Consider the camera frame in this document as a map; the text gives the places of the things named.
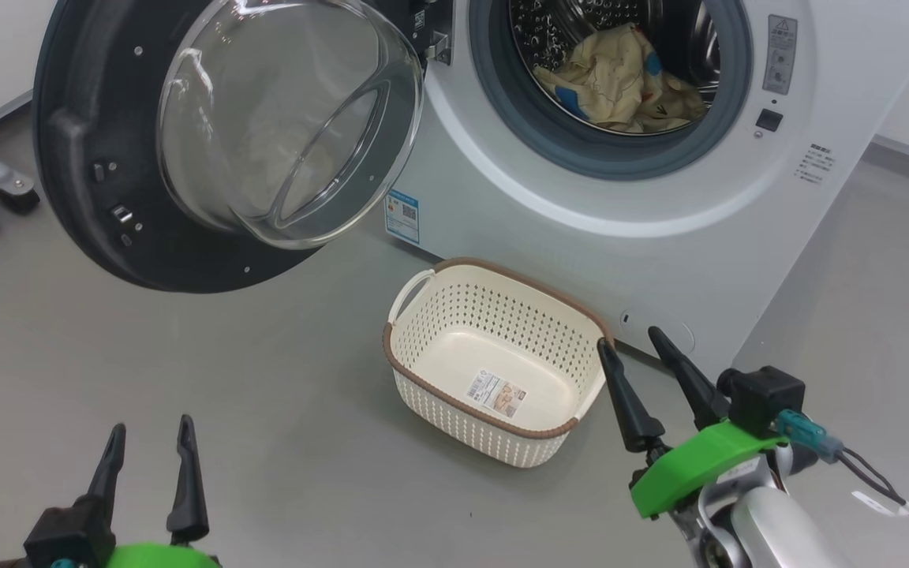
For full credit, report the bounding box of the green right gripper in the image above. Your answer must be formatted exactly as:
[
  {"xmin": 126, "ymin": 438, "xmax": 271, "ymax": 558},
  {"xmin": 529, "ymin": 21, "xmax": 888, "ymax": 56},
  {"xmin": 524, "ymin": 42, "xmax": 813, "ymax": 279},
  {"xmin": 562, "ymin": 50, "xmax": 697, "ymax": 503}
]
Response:
[{"xmin": 597, "ymin": 326, "xmax": 788, "ymax": 520}]

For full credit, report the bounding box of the round filter cover flap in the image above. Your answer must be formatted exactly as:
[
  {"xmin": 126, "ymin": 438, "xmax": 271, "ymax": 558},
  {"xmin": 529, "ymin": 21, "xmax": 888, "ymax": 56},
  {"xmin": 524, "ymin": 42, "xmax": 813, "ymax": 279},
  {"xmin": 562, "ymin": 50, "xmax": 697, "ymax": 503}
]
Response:
[{"xmin": 619, "ymin": 309, "xmax": 696, "ymax": 356}]

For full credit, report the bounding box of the grey warning sticker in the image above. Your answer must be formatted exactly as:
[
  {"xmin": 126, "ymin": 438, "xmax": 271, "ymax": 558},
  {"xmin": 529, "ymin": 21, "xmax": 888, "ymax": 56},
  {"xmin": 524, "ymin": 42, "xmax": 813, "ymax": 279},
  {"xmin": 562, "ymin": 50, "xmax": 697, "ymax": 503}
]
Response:
[{"xmin": 762, "ymin": 14, "xmax": 799, "ymax": 95}]

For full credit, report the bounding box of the grey rubber door gasket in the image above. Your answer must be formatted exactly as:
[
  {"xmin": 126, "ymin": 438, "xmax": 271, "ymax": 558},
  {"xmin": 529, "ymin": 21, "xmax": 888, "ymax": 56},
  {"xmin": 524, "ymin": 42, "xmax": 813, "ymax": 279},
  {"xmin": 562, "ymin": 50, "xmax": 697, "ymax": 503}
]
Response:
[{"xmin": 469, "ymin": 0, "xmax": 754, "ymax": 181}]

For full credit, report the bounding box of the cream perforated laundry basket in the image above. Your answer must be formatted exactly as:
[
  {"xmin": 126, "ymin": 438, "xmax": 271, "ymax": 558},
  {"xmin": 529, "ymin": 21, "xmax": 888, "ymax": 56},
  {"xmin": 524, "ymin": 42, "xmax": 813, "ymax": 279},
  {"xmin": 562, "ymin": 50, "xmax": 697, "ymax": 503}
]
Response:
[{"xmin": 383, "ymin": 257, "xmax": 615, "ymax": 469}]

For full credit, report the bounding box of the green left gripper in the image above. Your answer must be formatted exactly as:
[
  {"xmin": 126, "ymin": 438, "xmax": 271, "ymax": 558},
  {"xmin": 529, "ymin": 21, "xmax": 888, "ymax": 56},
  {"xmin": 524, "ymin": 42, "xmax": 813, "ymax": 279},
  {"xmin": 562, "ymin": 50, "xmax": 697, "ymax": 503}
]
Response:
[{"xmin": 76, "ymin": 414, "xmax": 220, "ymax": 568}]

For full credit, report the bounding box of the black caster wheel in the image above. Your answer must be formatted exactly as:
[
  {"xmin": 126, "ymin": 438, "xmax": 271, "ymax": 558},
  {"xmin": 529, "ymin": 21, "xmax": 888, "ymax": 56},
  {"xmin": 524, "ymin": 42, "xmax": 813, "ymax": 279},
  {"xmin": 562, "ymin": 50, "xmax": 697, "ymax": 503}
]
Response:
[{"xmin": 0, "ymin": 189, "xmax": 41, "ymax": 215}]

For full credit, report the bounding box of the white front-load washing machine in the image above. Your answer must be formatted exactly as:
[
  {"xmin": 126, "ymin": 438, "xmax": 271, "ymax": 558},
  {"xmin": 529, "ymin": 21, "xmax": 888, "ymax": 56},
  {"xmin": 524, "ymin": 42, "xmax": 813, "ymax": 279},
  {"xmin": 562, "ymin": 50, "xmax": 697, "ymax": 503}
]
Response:
[{"xmin": 380, "ymin": 0, "xmax": 909, "ymax": 378}]

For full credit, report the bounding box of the black round glass washer door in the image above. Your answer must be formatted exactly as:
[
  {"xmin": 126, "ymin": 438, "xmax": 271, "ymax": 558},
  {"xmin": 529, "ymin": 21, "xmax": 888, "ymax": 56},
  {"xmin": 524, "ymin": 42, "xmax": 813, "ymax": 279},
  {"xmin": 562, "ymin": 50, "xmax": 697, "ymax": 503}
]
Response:
[{"xmin": 32, "ymin": 0, "xmax": 425, "ymax": 294}]

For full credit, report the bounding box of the printed basket product sticker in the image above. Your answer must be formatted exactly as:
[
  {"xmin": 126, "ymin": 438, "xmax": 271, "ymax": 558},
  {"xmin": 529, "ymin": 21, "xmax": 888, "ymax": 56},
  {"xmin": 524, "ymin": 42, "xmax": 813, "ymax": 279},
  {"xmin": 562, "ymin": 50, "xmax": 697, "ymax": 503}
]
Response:
[{"xmin": 466, "ymin": 371, "xmax": 528, "ymax": 419}]

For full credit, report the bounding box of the blue energy label sticker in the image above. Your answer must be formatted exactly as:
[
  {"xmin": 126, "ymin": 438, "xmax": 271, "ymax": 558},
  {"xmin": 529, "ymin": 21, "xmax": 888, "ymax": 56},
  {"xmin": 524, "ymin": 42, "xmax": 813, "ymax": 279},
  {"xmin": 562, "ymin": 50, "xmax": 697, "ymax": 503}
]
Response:
[{"xmin": 385, "ymin": 189, "xmax": 421, "ymax": 245}]

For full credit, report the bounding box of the perforated steel washer drum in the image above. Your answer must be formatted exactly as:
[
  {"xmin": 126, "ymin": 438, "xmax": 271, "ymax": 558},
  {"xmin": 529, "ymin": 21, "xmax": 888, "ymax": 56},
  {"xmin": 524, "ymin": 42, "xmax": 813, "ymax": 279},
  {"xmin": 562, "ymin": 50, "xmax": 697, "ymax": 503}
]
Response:
[{"xmin": 508, "ymin": 0, "xmax": 722, "ymax": 135}]

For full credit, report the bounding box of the cream garment cartoon print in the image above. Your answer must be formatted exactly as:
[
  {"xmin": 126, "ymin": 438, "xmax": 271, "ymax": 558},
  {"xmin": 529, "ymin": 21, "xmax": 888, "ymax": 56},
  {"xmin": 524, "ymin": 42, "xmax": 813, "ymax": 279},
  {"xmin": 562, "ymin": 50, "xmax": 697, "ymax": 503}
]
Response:
[{"xmin": 532, "ymin": 67, "xmax": 709, "ymax": 133}]

